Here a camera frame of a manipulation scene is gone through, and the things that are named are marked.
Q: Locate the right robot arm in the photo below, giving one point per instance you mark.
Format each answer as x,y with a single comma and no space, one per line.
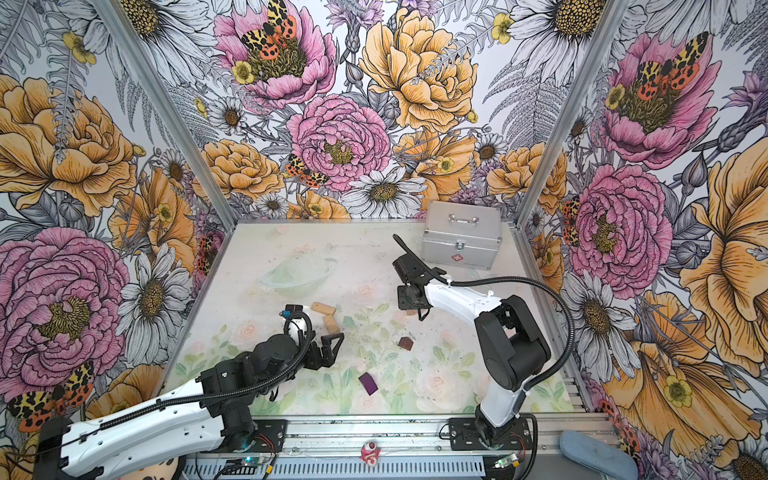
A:
515,352

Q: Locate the aluminium front rail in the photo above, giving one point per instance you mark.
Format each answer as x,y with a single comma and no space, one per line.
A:
412,447

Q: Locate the small pink red toy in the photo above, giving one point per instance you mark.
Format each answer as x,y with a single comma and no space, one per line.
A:
370,453

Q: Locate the silver metal first-aid case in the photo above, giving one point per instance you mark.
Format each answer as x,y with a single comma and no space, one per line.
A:
461,234

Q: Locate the natural wood block with hole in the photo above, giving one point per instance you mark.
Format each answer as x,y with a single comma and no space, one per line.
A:
323,308

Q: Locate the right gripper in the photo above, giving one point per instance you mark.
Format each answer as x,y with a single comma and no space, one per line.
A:
402,302

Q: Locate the dark brown wood block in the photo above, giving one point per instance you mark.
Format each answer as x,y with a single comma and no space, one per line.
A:
406,343

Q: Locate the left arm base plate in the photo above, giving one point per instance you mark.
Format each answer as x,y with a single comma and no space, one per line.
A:
268,436

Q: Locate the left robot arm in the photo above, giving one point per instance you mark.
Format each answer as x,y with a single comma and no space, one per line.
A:
208,413

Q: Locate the natural wood block lower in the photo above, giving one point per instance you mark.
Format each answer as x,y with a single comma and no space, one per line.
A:
331,324

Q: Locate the grey blue cushion pad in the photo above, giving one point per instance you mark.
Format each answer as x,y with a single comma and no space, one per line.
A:
598,456

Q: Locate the purple wood block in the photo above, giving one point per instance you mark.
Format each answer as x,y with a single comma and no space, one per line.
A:
368,383

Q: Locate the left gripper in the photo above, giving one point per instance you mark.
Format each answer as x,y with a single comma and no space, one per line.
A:
327,359

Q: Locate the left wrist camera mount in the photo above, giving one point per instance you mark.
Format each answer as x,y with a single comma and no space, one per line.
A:
294,312

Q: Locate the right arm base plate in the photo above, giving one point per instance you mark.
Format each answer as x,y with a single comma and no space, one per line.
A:
476,434

